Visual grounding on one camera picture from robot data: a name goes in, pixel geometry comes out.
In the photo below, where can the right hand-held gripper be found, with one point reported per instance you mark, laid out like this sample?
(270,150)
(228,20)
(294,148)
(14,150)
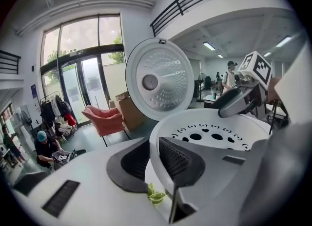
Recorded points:
(258,69)

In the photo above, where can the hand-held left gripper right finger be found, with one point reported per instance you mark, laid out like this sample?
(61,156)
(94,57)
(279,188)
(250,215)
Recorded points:
(219,176)

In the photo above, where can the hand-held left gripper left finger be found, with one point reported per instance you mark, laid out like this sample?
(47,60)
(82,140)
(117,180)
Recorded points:
(97,203)

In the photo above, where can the white steamer plate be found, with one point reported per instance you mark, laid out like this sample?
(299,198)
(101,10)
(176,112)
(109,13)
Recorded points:
(195,119)

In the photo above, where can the wooden side table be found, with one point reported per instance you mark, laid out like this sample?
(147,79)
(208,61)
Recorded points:
(209,99)

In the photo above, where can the black standing fan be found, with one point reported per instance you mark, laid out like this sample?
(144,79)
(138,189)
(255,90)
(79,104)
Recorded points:
(26,122)
(201,79)

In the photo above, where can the ceiling tube light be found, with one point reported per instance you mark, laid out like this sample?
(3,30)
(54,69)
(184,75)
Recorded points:
(220,56)
(209,46)
(267,54)
(284,41)

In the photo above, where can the open grey suitcase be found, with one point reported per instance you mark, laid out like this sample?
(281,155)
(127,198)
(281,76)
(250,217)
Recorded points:
(65,156)

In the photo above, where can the small green potted plant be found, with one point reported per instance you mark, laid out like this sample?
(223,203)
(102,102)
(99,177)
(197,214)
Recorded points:
(154,194)

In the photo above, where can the open rice cooker lid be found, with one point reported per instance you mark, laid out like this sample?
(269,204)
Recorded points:
(170,74)

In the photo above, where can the pink armchair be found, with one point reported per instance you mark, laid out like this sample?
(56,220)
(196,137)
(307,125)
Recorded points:
(107,120)

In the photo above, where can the large cardboard box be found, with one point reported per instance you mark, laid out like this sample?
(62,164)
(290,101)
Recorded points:
(129,115)

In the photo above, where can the clothes rack with garments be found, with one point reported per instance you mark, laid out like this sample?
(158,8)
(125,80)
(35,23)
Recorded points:
(58,113)

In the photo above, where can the black-framed glass entrance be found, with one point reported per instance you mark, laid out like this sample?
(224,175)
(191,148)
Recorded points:
(80,50)

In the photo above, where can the blue wall poster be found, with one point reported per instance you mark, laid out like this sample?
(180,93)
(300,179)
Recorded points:
(33,91)

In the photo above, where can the short black wall railing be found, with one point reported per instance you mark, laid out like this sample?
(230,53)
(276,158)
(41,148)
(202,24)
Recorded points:
(9,62)

